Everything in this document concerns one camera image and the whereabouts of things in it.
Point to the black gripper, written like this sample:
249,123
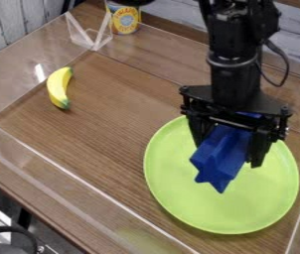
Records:
262,115

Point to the blue star-shaped block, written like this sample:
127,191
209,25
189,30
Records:
220,156

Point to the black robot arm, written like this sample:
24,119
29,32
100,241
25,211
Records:
232,101

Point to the green round plate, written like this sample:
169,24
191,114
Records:
256,200

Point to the yellow toy banana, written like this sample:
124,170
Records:
58,85

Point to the yellow blue labelled can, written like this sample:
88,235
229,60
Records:
124,17

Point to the clear acrylic tray wall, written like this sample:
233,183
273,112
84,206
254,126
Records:
72,165

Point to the clear acrylic corner bracket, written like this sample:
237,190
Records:
90,38

